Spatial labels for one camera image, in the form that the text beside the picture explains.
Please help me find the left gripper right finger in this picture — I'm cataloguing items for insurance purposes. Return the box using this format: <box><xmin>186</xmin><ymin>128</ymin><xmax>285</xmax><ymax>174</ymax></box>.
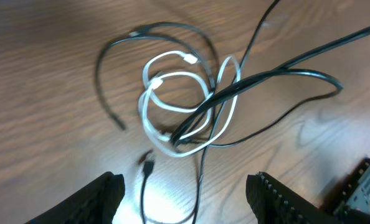
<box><xmin>245</xmin><ymin>172</ymin><xmax>338</xmax><ymax>224</ymax></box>

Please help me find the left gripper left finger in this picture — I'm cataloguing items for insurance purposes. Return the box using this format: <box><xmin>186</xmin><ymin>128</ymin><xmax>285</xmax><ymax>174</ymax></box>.
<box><xmin>28</xmin><ymin>172</ymin><xmax>125</xmax><ymax>224</ymax></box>

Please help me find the black usb cable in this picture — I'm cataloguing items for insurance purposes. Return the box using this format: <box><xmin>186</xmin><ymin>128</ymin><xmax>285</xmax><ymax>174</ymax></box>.
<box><xmin>140</xmin><ymin>0</ymin><xmax>370</xmax><ymax>224</ymax></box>

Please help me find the white usb cable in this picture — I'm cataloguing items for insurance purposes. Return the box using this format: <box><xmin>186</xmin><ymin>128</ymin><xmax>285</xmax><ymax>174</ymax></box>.
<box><xmin>137</xmin><ymin>50</ymin><xmax>242</xmax><ymax>159</ymax></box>

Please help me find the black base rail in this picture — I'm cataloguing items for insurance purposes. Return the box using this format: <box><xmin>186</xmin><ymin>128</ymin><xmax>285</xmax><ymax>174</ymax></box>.
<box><xmin>321</xmin><ymin>157</ymin><xmax>370</xmax><ymax>224</ymax></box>

